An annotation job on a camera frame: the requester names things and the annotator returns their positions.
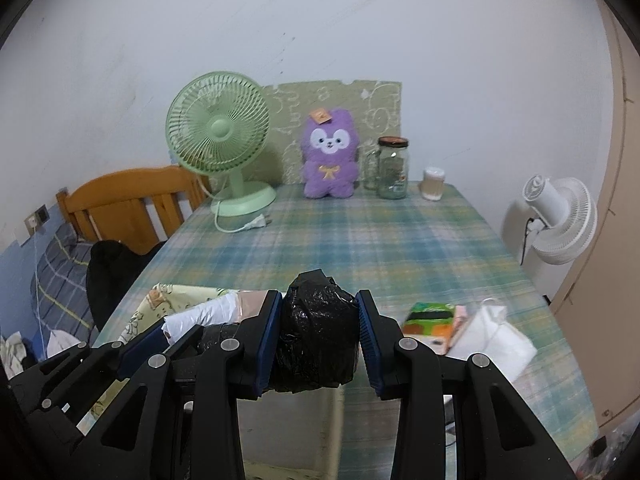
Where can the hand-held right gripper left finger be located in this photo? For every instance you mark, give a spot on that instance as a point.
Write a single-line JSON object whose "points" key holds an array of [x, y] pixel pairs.
{"points": [[265, 350]]}

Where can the white plastic bag roll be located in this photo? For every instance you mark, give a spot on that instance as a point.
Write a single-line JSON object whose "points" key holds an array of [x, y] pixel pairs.
{"points": [[200, 315]]}

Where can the glass jar with lid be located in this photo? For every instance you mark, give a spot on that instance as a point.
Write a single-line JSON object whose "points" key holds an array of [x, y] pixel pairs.
{"points": [[393, 170]]}

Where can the beige door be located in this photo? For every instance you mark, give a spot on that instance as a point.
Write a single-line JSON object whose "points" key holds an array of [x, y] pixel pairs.
{"points": [[622, 210]]}

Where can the plastic cup with white lid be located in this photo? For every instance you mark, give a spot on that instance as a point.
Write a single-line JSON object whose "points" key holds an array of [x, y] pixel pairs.
{"points": [[433, 185]]}

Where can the pile of clothes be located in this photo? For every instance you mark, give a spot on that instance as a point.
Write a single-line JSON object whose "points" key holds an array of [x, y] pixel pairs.
{"points": [[15, 355]]}

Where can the plaid pillow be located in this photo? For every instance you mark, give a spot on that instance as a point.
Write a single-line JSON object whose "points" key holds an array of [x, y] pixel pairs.
{"points": [[55, 270]]}

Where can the wooden bed headboard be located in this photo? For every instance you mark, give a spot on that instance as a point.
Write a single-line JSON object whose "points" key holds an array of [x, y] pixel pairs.
{"points": [[125, 200]]}

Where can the green desk fan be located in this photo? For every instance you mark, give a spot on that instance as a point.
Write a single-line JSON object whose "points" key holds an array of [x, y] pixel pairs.
{"points": [[220, 127]]}

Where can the clear plastic bag on floor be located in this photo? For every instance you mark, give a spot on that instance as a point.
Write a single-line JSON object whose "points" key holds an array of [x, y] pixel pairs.
{"points": [[622, 455]]}

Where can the black jacket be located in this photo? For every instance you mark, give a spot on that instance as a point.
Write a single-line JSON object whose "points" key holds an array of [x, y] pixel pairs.
{"points": [[110, 275]]}

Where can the white standing fan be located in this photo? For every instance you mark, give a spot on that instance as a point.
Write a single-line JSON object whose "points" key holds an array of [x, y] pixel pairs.
{"points": [[560, 215]]}

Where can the purple plush toy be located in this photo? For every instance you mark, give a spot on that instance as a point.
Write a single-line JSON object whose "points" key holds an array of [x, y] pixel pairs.
{"points": [[330, 160]]}

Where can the wall socket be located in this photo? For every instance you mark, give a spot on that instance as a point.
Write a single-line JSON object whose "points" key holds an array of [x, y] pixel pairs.
{"points": [[39, 217]]}

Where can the green orange packet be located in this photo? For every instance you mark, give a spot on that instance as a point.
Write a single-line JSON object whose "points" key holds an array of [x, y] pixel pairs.
{"points": [[430, 320]]}

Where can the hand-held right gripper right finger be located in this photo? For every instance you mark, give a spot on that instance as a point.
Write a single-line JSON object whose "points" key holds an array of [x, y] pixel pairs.
{"points": [[370, 345]]}

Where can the black plastic bag bundle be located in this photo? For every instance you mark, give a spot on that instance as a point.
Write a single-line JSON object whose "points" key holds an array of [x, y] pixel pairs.
{"points": [[315, 330]]}

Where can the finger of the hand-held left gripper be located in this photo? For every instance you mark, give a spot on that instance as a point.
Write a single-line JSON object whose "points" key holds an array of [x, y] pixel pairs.
{"points": [[182, 342], [140, 352]]}

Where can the green patterned wall panel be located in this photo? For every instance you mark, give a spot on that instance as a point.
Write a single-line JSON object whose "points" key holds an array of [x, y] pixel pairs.
{"points": [[295, 105]]}

